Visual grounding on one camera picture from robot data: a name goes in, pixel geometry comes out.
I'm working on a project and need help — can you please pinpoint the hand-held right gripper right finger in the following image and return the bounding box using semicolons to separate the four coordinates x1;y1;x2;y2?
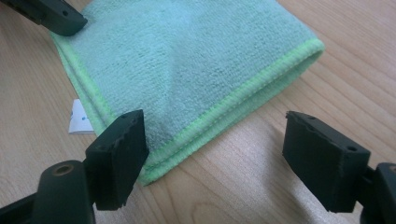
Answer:
281;110;372;213

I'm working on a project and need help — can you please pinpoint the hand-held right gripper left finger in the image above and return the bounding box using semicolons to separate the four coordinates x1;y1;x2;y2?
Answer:
84;108;150;212

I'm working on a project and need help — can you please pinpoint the green microfibre cloth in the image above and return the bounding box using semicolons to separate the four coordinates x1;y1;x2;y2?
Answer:
49;0;326;187

